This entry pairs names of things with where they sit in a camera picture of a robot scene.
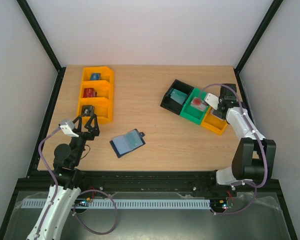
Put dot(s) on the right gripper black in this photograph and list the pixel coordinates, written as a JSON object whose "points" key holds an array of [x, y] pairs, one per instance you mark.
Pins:
{"points": [[221, 110]]}

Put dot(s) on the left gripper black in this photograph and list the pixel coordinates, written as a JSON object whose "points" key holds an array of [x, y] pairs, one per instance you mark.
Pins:
{"points": [[91, 136]]}

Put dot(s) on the blue leather card holder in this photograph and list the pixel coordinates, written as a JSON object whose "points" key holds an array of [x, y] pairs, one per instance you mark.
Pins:
{"points": [[126, 143]]}

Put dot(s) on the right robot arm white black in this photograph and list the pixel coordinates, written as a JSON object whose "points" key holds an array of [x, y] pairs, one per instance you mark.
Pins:
{"points": [[254, 157]]}

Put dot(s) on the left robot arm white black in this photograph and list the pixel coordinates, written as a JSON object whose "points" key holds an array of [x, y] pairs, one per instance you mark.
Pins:
{"points": [[66, 178]]}

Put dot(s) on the dark card in yellow bin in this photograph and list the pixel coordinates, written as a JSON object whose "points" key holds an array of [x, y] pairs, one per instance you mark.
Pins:
{"points": [[87, 110]]}

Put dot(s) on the red card in green bin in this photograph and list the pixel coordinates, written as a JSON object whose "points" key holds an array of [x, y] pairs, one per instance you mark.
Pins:
{"points": [[199, 104]]}

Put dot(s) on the red card in yellow bin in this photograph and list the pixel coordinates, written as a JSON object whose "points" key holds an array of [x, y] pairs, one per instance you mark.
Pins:
{"points": [[89, 93]]}

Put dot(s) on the blue card in yellow bin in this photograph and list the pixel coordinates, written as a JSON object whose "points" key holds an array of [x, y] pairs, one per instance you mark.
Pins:
{"points": [[95, 76]]}

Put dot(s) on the yellow bin right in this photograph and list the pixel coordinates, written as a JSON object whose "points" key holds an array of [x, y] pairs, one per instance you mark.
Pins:
{"points": [[214, 124]]}

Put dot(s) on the yellow bin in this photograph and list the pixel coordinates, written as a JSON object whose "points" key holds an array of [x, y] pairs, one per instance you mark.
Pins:
{"points": [[102, 88], [105, 73], [214, 124], [103, 108]]}

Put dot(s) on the yellow bin near left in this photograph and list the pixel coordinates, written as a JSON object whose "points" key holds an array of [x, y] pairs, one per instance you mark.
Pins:
{"points": [[103, 108]]}

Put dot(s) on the yellow bin middle left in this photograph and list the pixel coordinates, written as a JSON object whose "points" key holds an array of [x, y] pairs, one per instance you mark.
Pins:
{"points": [[102, 88]]}

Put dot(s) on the yellow bin far left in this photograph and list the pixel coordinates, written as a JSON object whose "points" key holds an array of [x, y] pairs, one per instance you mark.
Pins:
{"points": [[105, 73]]}

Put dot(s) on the black bin right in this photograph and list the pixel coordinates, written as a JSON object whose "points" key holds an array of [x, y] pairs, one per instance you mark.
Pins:
{"points": [[169, 104]]}

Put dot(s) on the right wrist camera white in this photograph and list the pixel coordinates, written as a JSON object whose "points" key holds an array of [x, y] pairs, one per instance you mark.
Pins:
{"points": [[212, 100]]}

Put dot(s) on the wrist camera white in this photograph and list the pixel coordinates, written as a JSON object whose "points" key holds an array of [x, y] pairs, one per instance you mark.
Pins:
{"points": [[67, 126], [212, 100]]}

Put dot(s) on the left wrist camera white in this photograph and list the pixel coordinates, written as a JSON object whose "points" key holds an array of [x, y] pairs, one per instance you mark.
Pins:
{"points": [[67, 126]]}

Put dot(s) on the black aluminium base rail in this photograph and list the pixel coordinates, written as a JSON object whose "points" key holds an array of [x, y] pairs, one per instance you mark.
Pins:
{"points": [[195, 183]]}

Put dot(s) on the slotted grey cable duct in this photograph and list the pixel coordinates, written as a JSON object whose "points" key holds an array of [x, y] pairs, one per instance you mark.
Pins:
{"points": [[147, 204]]}

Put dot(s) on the right black frame post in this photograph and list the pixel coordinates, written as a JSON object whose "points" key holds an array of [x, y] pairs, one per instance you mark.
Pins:
{"points": [[269, 15]]}

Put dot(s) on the black frame post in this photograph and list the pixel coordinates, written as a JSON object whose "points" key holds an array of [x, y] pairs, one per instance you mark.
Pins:
{"points": [[269, 15], [32, 20]]}

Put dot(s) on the left black frame post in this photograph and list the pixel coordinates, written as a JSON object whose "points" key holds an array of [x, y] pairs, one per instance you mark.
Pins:
{"points": [[32, 20]]}

